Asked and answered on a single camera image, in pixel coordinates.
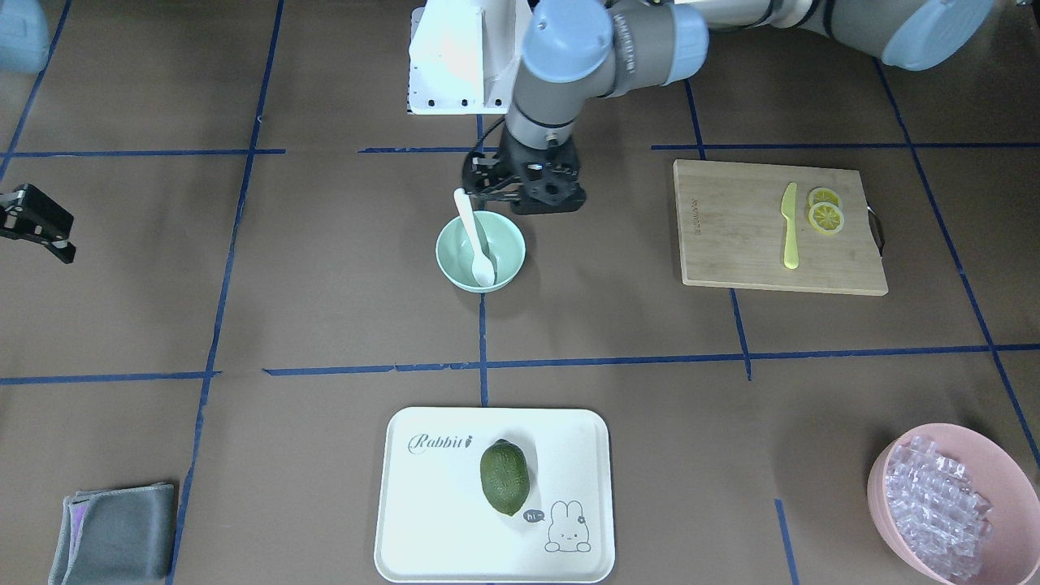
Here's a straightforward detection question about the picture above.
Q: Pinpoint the lemon slice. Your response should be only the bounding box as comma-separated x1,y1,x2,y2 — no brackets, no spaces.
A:
807,188,843,209
807,202,846,236

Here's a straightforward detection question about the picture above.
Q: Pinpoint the green ceramic bowl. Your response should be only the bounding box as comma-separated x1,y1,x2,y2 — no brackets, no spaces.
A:
435,210,527,293

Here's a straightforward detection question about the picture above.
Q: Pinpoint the wooden cutting board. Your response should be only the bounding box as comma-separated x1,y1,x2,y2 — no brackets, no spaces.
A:
673,159,889,297

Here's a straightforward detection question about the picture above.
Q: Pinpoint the grey folded cloth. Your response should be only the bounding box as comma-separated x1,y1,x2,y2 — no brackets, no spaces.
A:
47,483,177,584

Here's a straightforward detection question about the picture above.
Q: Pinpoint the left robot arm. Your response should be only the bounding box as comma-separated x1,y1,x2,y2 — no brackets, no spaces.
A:
460,1,993,215

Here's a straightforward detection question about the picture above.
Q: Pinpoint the white rabbit tray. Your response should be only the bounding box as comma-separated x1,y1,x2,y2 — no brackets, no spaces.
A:
374,407,616,584

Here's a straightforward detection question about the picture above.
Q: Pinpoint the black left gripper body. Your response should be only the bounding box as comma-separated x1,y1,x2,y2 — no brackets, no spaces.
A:
461,134,587,215

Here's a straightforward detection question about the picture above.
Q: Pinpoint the pink bowl with ice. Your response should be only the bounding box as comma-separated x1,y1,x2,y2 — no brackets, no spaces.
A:
866,423,1039,584

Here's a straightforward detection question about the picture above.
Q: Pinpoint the white camera mast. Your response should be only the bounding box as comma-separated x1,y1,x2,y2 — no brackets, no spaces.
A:
406,1,532,115

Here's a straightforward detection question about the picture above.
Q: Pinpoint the white plastic spoon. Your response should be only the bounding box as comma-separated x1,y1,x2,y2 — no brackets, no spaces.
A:
453,188,496,288

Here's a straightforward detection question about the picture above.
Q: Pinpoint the green avocado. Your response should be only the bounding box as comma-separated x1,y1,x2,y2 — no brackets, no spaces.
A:
479,438,531,516

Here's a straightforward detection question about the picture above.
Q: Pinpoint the yellow plastic knife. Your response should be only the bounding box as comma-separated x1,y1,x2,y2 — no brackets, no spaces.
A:
780,182,800,270

